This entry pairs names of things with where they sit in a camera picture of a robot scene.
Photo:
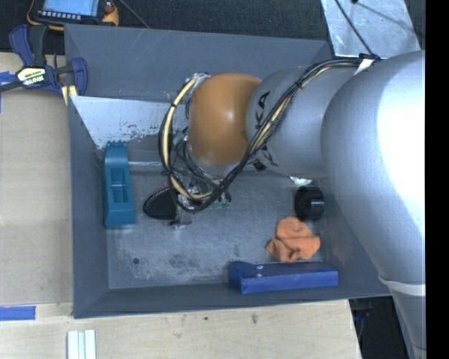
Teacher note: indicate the grey metal bin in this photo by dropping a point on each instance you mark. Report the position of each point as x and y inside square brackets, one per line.
[194, 249]

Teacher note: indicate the blue flat block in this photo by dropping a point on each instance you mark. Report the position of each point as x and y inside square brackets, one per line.
[284, 278]

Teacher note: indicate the small white object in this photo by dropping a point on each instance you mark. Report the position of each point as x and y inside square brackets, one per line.
[300, 180]

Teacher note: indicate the pale wood flat board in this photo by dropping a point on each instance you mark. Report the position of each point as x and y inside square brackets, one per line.
[33, 200]

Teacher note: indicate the black ribbed cap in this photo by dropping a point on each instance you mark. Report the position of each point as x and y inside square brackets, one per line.
[308, 203]

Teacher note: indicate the orange cloth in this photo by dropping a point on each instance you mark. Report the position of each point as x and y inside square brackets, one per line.
[295, 239]

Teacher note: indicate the black rounded plastic object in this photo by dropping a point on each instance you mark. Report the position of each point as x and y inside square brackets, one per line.
[159, 205]

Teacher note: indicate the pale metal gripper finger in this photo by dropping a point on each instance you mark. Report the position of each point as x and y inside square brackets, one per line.
[185, 217]

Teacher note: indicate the teal plastic block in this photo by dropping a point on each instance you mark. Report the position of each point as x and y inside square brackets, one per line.
[119, 189]

